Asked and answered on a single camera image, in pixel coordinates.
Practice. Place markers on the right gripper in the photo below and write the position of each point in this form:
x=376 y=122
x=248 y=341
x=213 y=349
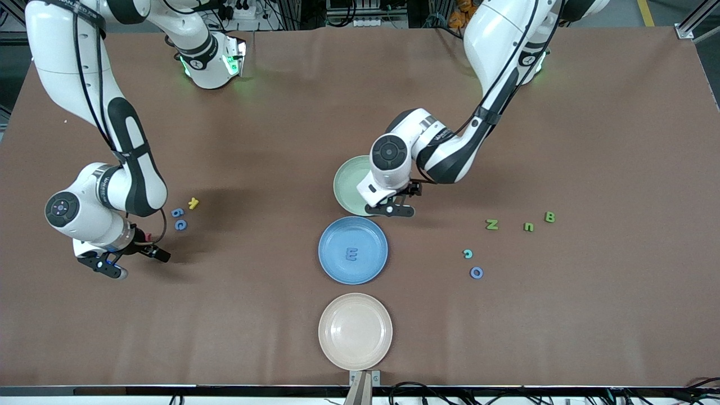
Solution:
x=140 y=245

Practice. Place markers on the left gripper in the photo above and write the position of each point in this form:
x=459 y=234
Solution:
x=414 y=189

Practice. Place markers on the blue letter G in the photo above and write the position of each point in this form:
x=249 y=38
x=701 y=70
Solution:
x=180 y=225

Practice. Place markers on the blue number 6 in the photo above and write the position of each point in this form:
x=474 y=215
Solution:
x=177 y=212

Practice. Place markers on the blue letter E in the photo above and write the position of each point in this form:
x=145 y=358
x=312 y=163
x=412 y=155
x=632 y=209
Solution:
x=352 y=255

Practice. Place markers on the green letter N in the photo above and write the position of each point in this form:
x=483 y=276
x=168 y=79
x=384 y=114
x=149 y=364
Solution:
x=492 y=225

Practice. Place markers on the green letter B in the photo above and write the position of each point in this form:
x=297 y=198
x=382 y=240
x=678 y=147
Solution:
x=549 y=217

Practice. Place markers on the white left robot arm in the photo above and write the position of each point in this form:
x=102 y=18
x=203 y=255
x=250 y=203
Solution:
x=495 y=39

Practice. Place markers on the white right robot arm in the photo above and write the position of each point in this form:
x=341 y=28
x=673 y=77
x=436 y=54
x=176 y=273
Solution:
x=67 y=73

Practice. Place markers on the yellow letter K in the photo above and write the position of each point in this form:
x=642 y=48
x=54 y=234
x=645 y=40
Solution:
x=193 y=203

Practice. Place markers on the light green plate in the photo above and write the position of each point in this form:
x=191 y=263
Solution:
x=346 y=185

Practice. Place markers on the blue plate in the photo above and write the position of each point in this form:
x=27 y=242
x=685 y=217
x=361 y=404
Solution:
x=337 y=267

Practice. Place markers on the blue letter O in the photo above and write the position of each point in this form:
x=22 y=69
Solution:
x=471 y=273

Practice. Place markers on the beige plate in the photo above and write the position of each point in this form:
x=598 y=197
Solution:
x=355 y=332

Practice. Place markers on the brown table cover cloth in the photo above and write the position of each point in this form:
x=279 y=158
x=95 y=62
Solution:
x=506 y=337

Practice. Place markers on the orange bags pile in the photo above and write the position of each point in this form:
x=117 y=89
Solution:
x=458 y=10

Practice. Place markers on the white power strip black plugs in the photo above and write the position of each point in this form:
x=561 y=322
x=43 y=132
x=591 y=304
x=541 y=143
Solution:
x=247 y=12

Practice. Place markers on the grey metal camera bracket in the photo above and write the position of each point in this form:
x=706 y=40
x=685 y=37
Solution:
x=364 y=388

